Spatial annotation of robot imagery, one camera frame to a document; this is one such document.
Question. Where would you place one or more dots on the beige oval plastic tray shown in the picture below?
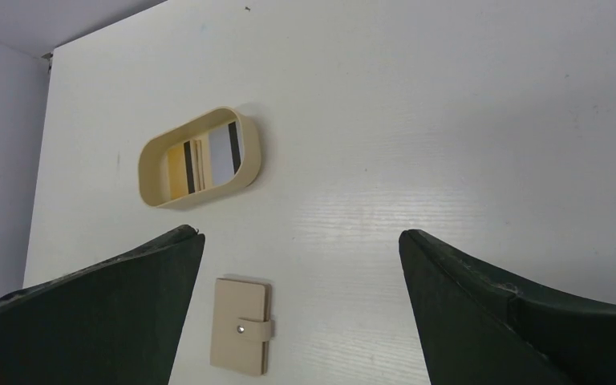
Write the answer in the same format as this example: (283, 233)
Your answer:
(152, 165)

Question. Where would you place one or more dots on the grey card with black stripe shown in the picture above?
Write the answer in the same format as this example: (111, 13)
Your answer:
(226, 152)

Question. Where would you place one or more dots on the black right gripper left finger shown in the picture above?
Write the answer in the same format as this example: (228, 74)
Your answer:
(118, 321)

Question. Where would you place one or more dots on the yellow card with black stripe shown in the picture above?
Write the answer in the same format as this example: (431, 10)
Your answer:
(181, 176)

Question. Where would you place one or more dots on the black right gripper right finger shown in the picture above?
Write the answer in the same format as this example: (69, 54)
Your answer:
(481, 324)

